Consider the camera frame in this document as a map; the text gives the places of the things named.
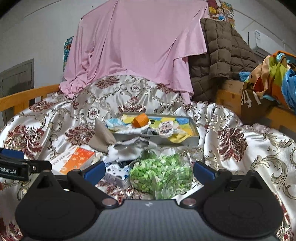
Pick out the taupe cloth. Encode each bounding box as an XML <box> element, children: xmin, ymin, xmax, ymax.
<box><xmin>88</xmin><ymin>119</ymin><xmax>116</xmax><ymax>153</ymax></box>

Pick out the orange wooden bed rail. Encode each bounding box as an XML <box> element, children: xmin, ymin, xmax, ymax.
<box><xmin>0</xmin><ymin>84</ymin><xmax>59</xmax><ymax>115</ymax></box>

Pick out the white air conditioner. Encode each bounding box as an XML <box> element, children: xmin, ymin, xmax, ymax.
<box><xmin>248</xmin><ymin>30</ymin><xmax>284</xmax><ymax>58</ymax></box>

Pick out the colourful cartoon blanket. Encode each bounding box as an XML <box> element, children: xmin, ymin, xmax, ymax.
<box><xmin>245</xmin><ymin>51</ymin><xmax>295</xmax><ymax>111</ymax></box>

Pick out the colourful wall poster top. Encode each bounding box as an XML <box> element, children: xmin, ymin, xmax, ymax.
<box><xmin>207</xmin><ymin>0</ymin><xmax>235</xmax><ymax>28</ymax></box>

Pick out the yellow cloth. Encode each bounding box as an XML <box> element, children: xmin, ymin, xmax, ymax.
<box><xmin>168</xmin><ymin>133</ymin><xmax>191</xmax><ymax>144</ymax></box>

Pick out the brown lettered bag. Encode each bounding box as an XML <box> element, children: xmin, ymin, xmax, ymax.
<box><xmin>241</xmin><ymin>89</ymin><xmax>278</xmax><ymax>125</ymax></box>

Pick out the colourful wall poster left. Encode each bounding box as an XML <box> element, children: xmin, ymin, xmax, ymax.
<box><xmin>63</xmin><ymin>36</ymin><xmax>74</xmax><ymax>70</ymax></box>

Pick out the pink hanging sheet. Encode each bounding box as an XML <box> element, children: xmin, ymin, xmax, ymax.
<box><xmin>60</xmin><ymin>1</ymin><xmax>208</xmax><ymax>104</ymax></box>

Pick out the brown quilted jacket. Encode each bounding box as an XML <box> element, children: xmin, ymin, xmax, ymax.
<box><xmin>188</xmin><ymin>18</ymin><xmax>257</xmax><ymax>102</ymax></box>

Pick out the grey tray with parrot picture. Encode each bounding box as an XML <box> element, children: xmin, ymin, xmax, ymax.
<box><xmin>107</xmin><ymin>113</ymin><xmax>200</xmax><ymax>146</ymax></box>

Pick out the bag of green paper stars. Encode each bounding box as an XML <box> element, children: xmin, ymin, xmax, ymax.
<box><xmin>129</xmin><ymin>151</ymin><xmax>193</xmax><ymax>199</ymax></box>

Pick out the light blue white cloth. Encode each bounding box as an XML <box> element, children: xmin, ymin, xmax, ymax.
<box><xmin>106</xmin><ymin>118</ymin><xmax>126</xmax><ymax>132</ymax></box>

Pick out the wooden bed frame right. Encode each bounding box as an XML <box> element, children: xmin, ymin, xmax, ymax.
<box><xmin>216</xmin><ymin>80</ymin><xmax>295</xmax><ymax>132</ymax></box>

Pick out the floral satin bedspread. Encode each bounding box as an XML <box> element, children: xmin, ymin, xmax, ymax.
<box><xmin>1</xmin><ymin>75</ymin><xmax>295</xmax><ymax>240</ymax></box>

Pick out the orange white medicine box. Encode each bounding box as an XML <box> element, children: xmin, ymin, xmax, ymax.
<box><xmin>50</xmin><ymin>146</ymin><xmax>95</xmax><ymax>175</ymax></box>

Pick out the colourful wall poster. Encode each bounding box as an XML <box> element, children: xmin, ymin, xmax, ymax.
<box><xmin>63</xmin><ymin>36</ymin><xmax>74</xmax><ymax>70</ymax></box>
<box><xmin>207</xmin><ymin>0</ymin><xmax>235</xmax><ymax>28</ymax></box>

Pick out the orange soft cup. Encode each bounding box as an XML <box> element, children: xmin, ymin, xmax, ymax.
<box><xmin>132</xmin><ymin>113</ymin><xmax>149</xmax><ymax>128</ymax></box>

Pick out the grey white cloth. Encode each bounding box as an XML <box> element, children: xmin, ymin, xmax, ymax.
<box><xmin>105</xmin><ymin>137</ymin><xmax>159</xmax><ymax>163</ymax></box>

